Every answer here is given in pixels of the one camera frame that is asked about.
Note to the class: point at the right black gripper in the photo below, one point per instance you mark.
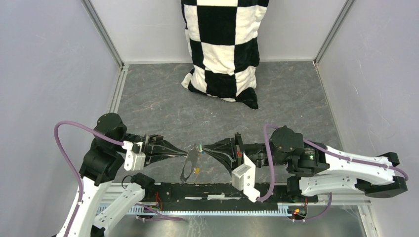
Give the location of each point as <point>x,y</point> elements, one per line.
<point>219,149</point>

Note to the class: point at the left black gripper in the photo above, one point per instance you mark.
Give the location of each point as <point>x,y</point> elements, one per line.
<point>166,149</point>

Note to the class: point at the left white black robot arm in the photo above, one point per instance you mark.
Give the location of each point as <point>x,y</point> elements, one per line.
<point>112,148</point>

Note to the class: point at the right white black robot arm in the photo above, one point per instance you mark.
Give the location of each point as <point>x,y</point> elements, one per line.
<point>314,168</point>

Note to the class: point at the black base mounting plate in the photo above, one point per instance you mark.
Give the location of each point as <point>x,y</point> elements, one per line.
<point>216,197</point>

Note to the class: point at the black white checkered pillow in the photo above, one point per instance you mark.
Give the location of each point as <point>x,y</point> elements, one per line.
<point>222,42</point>

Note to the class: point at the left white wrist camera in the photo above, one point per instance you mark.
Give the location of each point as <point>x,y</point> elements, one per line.
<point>135,158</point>

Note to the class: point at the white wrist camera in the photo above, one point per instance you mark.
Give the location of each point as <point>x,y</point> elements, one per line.
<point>135,158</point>
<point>243,179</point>

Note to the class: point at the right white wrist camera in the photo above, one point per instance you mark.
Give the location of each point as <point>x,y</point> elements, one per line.
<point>243,179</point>

